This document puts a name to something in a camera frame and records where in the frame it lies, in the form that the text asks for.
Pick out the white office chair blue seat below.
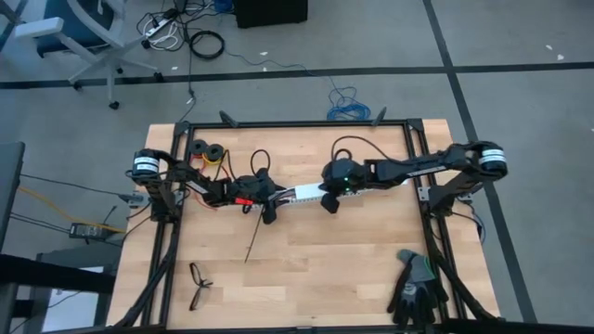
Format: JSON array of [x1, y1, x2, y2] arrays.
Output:
[[0, 0, 164, 111]]

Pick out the black aluminium table frame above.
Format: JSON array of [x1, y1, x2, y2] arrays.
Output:
[[105, 108, 510, 334]]

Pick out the black box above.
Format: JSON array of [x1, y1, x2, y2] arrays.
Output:
[[231, 0, 310, 30]]

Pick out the long black zip tie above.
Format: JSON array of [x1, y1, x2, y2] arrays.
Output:
[[243, 212, 265, 265]]

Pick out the black power adapter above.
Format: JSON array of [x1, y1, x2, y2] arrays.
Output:
[[68, 221, 105, 240]]

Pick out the black grey work glove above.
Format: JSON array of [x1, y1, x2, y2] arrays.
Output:
[[386, 249, 451, 329]]

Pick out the white power strip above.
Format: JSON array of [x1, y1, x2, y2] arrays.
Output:
[[142, 12, 181, 39]]

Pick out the long yellow cord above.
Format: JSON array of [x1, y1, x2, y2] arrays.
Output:
[[17, 185, 127, 234]]

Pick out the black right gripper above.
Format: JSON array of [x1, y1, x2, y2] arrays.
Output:
[[319, 158, 368, 214]]

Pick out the grey metal mounting bracket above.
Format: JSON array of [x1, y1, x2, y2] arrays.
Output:
[[118, 190, 157, 208]]

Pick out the blue coiled cable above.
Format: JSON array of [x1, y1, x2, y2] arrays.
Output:
[[325, 84, 372, 122]]

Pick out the black side table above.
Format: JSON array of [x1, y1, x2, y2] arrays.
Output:
[[0, 240, 118, 334]]

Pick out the black right camera cable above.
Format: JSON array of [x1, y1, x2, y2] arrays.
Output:
[[329, 135, 394, 164]]

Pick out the black corrugated cable conduit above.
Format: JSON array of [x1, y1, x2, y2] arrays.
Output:
[[110, 217, 182, 330], [429, 245, 502, 324]]

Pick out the black camera cable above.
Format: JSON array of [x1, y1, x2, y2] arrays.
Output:
[[216, 148, 273, 183], [329, 135, 394, 164]]

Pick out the black coiled cable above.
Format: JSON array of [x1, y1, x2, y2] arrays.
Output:
[[188, 29, 227, 61]]

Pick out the black left camera cable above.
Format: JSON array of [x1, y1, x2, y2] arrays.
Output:
[[216, 148, 273, 183]]

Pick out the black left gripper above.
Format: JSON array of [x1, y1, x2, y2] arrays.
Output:
[[234, 169, 289, 226]]

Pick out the dark grey panel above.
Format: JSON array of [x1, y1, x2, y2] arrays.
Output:
[[0, 140, 27, 242]]

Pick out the white slotted cable duct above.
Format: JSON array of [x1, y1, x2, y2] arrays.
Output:
[[266, 183, 412, 209]]

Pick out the black eyeglasses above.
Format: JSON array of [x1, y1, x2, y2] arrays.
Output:
[[187, 261, 215, 313]]

